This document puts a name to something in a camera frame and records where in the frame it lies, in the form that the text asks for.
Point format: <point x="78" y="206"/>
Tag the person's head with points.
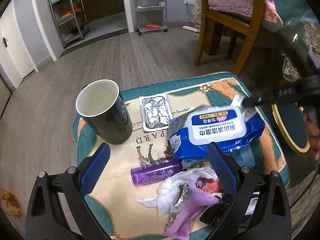
<point x="312" y="132"/>

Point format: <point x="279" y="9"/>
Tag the purple snack wrapper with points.
<point x="190" y="211"/>

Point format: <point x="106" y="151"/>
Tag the white door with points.
<point x="12" y="42"/>

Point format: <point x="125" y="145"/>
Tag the purple plastic bottle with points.
<point x="155" y="173"/>

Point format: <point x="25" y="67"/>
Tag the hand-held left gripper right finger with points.
<point x="222" y="170"/>

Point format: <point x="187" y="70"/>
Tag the silver foil blister pack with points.
<point x="155" y="112"/>

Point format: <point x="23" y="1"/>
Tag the white wall socket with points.
<point x="187" y="1"/>

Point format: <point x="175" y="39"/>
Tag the white trolley rack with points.
<point x="150" y="5"/>

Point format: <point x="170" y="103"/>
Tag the wooden kitchen cabinet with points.
<point x="105" y="2"/>

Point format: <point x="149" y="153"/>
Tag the teal lace-trimmed tablecloth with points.
<point x="295" y="5"/>

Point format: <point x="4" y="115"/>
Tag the crumpled white tissue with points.
<point x="172" y="192"/>

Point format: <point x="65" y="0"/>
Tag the person's grey clothing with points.
<point x="302" y="205"/>

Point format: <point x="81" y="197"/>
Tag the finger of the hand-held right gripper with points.
<point x="265" y="98"/>

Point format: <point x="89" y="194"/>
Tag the black mug white inside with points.
<point x="107" y="121"/>

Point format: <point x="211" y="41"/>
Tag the orange patterned cloth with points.
<point x="10" y="205"/>

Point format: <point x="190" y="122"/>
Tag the white power strip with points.
<point x="191" y="28"/>

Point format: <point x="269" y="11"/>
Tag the blue wet wipes pack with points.
<point x="215" y="130"/>

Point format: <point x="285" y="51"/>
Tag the black crumpled wrapper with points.
<point x="217" y="212"/>

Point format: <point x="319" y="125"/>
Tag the brown wooden chair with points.
<point x="247" y="20"/>

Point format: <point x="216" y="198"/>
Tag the metal shelf rack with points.
<point x="67" y="12"/>

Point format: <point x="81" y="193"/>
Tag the blue bin with gold rim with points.
<point x="290" y="127"/>

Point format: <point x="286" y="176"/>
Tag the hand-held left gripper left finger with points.
<point x="96" y="167"/>

